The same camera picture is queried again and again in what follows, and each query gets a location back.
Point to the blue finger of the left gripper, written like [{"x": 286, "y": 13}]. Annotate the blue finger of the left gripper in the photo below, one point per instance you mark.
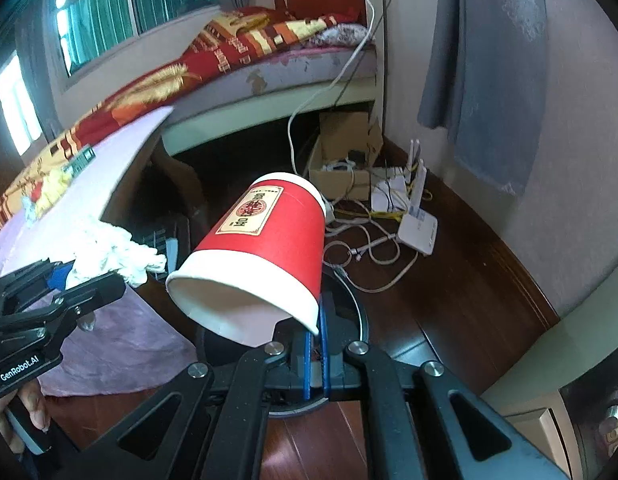
[
  {"x": 76, "y": 302},
  {"x": 21, "y": 288}
]

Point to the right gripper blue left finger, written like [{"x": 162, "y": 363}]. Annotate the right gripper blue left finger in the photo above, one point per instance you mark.
[{"x": 207, "y": 422}]

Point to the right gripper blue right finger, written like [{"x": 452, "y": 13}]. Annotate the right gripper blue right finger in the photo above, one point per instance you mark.
[{"x": 422, "y": 422}]

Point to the white cabinet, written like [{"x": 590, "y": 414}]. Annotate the white cabinet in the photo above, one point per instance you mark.
[{"x": 563, "y": 393}]

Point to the window with green curtain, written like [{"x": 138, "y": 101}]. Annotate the window with green curtain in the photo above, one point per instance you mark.
[{"x": 87, "y": 29}]

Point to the black plastic trash bucket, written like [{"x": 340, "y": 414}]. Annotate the black plastic trash bucket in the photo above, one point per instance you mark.
[{"x": 314, "y": 373}]

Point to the cardboard box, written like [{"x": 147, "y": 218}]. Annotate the cardboard box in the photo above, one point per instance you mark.
[{"x": 345, "y": 152}]

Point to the pink floral tablecloth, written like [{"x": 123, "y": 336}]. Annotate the pink floral tablecloth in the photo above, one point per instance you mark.
[{"x": 129, "y": 347}]

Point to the green white carton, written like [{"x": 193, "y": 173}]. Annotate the green white carton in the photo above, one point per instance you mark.
[{"x": 80, "y": 161}]

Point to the person left hand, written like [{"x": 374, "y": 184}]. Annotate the person left hand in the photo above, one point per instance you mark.
[{"x": 33, "y": 400}]

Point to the bed with white frame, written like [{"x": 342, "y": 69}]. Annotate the bed with white frame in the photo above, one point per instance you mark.
[{"x": 336, "y": 67}]

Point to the wooden table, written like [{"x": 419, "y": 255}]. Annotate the wooden table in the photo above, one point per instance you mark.
[{"x": 157, "y": 199}]

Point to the white tissue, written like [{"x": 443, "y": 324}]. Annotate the white tissue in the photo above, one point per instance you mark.
[{"x": 100, "y": 247}]

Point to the red paper cup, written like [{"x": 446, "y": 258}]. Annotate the red paper cup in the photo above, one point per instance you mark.
[{"x": 260, "y": 264}]

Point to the grey curtain right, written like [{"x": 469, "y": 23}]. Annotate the grey curtain right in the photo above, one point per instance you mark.
[{"x": 486, "y": 84}]

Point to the red yellow patterned blanket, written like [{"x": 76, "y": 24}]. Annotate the red yellow patterned blanket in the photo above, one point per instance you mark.
[{"x": 231, "y": 40}]

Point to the white wifi router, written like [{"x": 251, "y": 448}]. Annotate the white wifi router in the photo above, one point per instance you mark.
[{"x": 399, "y": 192}]

